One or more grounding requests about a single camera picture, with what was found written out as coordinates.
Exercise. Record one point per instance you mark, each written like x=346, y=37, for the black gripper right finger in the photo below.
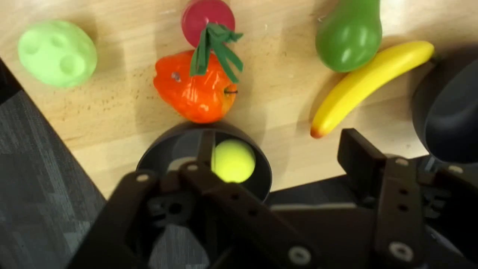
x=403, y=213

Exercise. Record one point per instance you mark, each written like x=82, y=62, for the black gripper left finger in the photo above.
x=124, y=224

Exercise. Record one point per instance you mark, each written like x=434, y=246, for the large black bowl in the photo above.
x=169, y=143

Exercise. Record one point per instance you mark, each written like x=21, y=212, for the yellow toy lemon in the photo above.
x=233, y=160

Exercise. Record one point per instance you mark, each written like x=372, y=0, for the yellow toy banana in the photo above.
x=367, y=83

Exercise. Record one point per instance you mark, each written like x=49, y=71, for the orange-red toy fruit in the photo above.
x=198, y=94

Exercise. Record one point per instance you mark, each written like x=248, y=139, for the green toy pear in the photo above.
x=348, y=39

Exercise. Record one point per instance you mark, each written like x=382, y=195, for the light green toy apple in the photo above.
x=57, y=53

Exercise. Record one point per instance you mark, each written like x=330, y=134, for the small dark red toy fruit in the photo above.
x=203, y=15

